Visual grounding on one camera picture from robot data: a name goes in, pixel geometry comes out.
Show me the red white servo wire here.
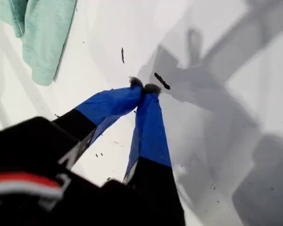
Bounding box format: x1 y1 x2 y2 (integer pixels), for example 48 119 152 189
0 172 64 201

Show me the pale green T-shirt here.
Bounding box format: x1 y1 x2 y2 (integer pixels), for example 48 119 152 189
0 0 78 87

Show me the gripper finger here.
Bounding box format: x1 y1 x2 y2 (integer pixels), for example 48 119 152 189
123 83 182 209
51 75 144 153

